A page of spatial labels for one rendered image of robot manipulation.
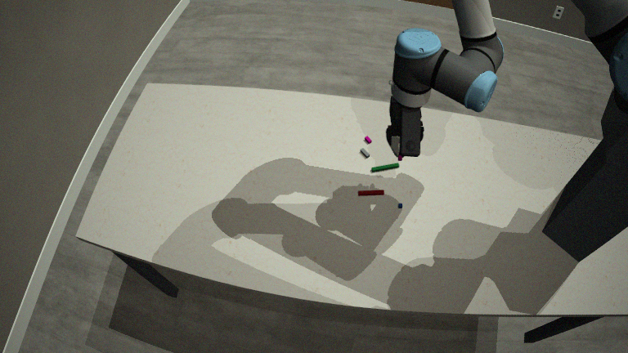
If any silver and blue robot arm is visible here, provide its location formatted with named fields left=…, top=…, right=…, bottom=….
left=389, top=0, right=628, bottom=157

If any dark red rod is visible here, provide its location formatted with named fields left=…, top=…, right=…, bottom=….
left=358, top=190, right=384, bottom=196

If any green rod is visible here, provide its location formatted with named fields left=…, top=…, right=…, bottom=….
left=371, top=163, right=399, bottom=172

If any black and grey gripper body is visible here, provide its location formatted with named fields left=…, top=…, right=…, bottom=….
left=389, top=96, right=422, bottom=136

